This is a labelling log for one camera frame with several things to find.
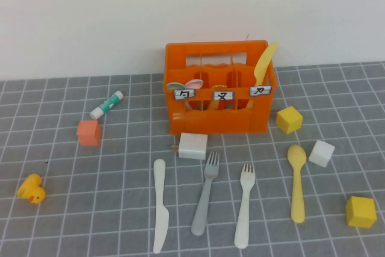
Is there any white plastic fork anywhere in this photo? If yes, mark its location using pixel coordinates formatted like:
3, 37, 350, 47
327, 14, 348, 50
233, 163, 256, 250

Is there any yellow rubber duck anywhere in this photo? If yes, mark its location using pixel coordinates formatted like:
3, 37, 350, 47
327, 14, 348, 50
16, 173, 47, 205

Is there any yellow cube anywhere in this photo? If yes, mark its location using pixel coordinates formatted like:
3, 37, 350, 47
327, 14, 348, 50
345, 196, 378, 229
276, 106, 304, 135

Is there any paper label reading 勺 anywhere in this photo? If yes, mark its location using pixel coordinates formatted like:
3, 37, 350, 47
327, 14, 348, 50
173, 88, 197, 101

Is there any grey plastic fork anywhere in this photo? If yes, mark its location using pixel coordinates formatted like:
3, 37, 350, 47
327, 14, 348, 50
191, 151, 221, 237

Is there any pink plastic spoon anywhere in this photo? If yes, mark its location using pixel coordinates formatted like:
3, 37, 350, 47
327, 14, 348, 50
183, 78, 205, 90

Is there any white green glue stick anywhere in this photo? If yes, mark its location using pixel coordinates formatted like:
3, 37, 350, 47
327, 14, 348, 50
89, 90, 125, 120

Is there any paper label reading 叉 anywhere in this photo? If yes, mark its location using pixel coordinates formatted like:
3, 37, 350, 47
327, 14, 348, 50
212, 90, 235, 102

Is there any salmon orange cube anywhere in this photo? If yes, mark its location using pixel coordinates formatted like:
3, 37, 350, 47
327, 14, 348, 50
76, 119, 102, 147

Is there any white plastic knife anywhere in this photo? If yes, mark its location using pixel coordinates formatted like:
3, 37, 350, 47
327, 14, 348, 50
153, 158, 170, 255

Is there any white charger plug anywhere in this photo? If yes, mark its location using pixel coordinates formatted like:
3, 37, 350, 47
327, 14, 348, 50
171, 132, 209, 161

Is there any yellow plastic spoon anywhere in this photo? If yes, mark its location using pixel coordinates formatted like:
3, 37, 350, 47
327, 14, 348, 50
287, 144, 308, 224

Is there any grey-green plastic spoon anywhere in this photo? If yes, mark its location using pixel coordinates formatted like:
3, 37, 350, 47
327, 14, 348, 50
165, 81, 185, 91

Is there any paper label reading 刀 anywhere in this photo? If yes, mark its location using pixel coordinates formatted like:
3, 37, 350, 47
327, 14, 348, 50
249, 84, 273, 97

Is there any white cube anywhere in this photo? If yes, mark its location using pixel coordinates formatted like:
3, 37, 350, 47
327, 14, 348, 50
308, 140, 336, 168

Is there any grey checkered tablecloth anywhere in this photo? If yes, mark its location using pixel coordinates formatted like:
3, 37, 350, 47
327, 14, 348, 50
0, 61, 385, 257

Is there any yellow plastic knife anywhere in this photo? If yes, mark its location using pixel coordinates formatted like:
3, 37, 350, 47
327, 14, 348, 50
247, 41, 279, 110

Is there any orange plastic cutlery holder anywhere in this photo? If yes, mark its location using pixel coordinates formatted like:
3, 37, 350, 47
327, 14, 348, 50
164, 39, 279, 135

